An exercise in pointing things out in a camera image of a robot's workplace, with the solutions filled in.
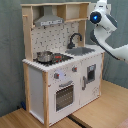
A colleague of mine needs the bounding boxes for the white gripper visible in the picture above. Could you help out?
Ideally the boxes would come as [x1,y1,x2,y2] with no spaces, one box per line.
[96,0,107,7]

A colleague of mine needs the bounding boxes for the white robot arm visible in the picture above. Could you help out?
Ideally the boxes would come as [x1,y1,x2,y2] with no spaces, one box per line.
[89,0,128,63]

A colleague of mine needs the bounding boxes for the wooden toy kitchen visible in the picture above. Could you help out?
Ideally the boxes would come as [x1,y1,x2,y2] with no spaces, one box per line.
[22,2,104,128]

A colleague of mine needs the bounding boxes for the black toy faucet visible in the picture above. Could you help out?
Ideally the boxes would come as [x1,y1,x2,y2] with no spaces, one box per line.
[67,33,82,49]

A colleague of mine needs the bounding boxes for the grey toy sink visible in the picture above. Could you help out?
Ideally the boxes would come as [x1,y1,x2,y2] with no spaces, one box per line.
[66,47,94,56]

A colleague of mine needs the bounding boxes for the grey range hood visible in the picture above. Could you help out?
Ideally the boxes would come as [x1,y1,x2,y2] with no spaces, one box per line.
[34,5,64,27]

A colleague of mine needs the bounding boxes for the white cabinet door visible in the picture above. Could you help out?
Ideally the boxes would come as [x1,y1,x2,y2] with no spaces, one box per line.
[80,55,102,106]

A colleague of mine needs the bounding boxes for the black toy stovetop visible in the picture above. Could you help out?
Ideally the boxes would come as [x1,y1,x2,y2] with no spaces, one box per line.
[35,53,71,66]

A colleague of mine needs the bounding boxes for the right red stove knob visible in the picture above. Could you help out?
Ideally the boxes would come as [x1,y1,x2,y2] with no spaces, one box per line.
[72,66,77,72]

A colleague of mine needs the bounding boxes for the red stove knob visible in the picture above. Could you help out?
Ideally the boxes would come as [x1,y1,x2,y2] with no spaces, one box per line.
[54,73,60,79]
[72,66,77,72]

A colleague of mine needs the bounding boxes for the silver toy pot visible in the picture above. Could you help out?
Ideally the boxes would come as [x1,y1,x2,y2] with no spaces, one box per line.
[37,51,53,63]

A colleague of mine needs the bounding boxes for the left red stove knob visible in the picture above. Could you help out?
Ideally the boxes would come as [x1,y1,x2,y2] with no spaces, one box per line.
[54,73,60,79]

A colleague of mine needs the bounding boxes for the toy oven door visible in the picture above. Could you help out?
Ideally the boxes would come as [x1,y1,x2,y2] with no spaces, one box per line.
[49,78,75,124]

